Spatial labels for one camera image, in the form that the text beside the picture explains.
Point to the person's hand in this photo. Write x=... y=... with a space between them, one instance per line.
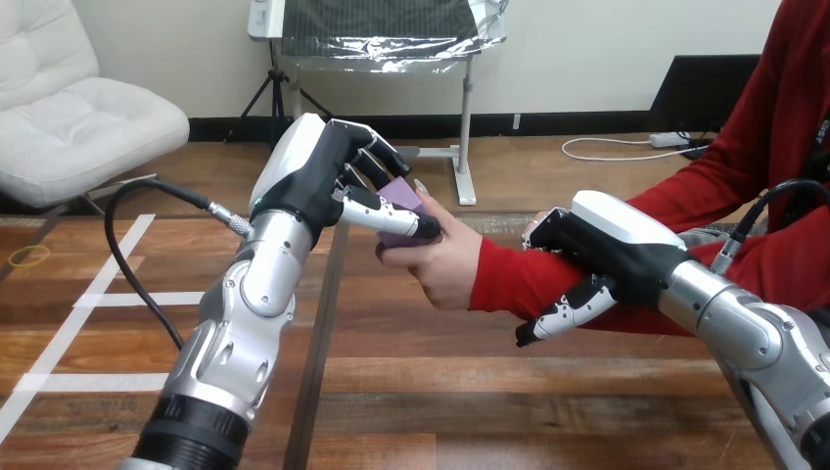
x=447 y=259

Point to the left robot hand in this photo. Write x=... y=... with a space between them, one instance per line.
x=305 y=175

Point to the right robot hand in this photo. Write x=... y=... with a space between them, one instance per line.
x=616 y=246

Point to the purple block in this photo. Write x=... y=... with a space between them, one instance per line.
x=405 y=193

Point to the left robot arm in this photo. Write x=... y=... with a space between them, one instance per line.
x=240 y=337

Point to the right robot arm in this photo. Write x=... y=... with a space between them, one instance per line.
x=752 y=324

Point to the person's forearm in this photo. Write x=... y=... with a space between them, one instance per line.
x=707 y=162
x=512 y=279

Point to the person's body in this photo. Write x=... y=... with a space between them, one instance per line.
x=797 y=97

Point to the black tripod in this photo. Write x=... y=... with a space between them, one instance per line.
x=277 y=97

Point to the white power strip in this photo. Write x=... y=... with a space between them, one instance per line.
x=668 y=139

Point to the foil sheet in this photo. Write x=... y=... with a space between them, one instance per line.
x=382 y=26

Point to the dark screen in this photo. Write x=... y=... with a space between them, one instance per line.
x=700 y=94

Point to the white cushioned chair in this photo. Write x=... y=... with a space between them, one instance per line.
x=78 y=123

